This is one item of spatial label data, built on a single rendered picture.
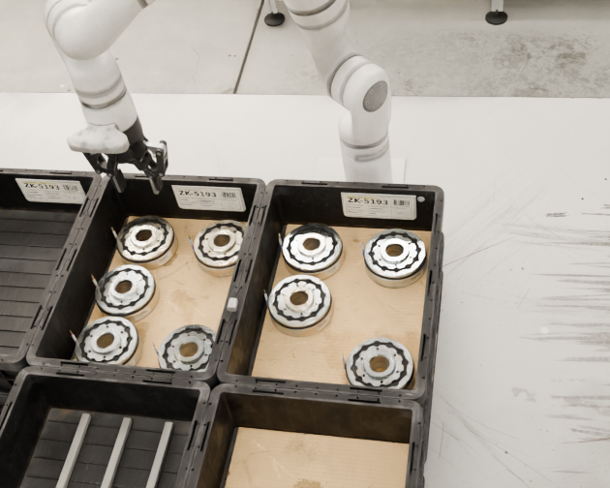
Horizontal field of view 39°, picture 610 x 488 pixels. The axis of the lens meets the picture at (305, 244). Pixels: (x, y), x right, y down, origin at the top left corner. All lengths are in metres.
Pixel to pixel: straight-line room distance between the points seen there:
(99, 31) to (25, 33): 2.54
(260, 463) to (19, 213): 0.72
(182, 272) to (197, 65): 1.85
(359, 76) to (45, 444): 0.78
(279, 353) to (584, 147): 0.80
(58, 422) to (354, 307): 0.50
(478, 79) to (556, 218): 1.42
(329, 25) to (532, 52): 1.87
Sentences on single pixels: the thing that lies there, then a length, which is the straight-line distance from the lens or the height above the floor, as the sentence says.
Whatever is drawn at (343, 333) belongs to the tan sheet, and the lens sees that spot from 1.39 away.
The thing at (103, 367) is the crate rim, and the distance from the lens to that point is 1.32.
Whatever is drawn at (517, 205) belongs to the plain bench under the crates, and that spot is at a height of 0.70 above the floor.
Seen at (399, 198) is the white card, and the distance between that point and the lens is 1.45.
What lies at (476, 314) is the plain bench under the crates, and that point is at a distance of 1.56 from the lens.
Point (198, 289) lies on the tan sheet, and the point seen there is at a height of 0.83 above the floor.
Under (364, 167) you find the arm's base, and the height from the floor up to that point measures 0.83.
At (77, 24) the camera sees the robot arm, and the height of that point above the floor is 1.34.
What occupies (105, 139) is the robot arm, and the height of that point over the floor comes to 1.16.
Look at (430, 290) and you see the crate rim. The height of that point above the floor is 0.93.
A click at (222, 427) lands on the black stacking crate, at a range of 1.27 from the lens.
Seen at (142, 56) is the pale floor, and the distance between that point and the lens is 3.41.
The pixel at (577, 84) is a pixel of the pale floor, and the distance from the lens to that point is 3.07.
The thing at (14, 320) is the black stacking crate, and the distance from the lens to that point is 1.57.
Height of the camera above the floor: 1.98
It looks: 50 degrees down
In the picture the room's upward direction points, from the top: 11 degrees counter-clockwise
